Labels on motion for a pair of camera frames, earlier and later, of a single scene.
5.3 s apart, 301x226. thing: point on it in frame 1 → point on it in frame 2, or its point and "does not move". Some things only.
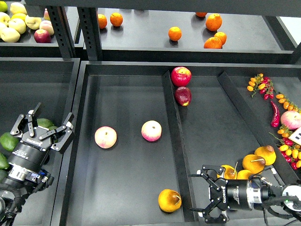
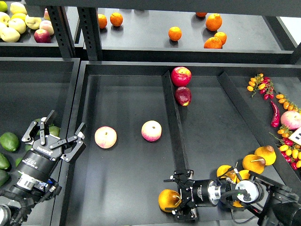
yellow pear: (169, 200) does not move
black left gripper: (30, 152) → (37, 162)
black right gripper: (231, 195) → (197, 193)
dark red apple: (183, 95) does not move
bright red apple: (181, 76) does not move
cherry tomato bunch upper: (264, 84) does not move
